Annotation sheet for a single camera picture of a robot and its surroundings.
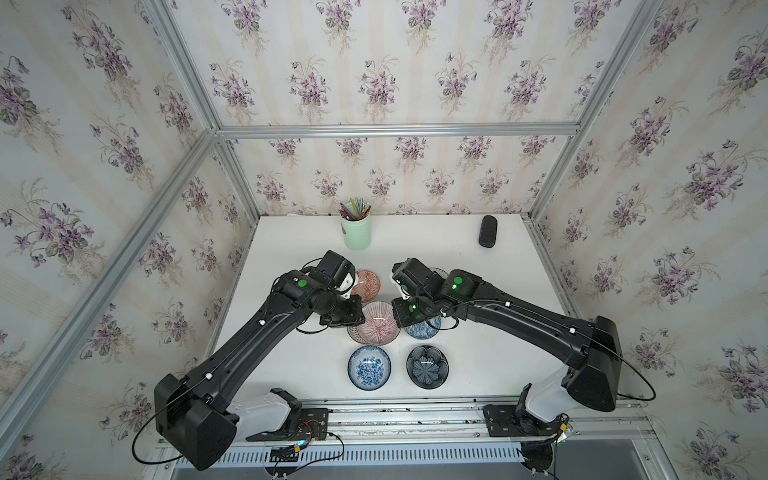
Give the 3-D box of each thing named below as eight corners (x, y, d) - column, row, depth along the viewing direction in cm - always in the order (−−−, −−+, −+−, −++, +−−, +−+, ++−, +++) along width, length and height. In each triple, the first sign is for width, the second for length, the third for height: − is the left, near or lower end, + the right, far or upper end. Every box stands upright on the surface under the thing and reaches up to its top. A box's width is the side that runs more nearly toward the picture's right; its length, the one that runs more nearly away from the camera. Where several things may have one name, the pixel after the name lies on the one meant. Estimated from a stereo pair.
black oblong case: (477, 245, 114) (480, 239, 112) (480, 219, 123) (482, 213, 121) (494, 248, 113) (496, 243, 111) (495, 222, 122) (498, 216, 120)
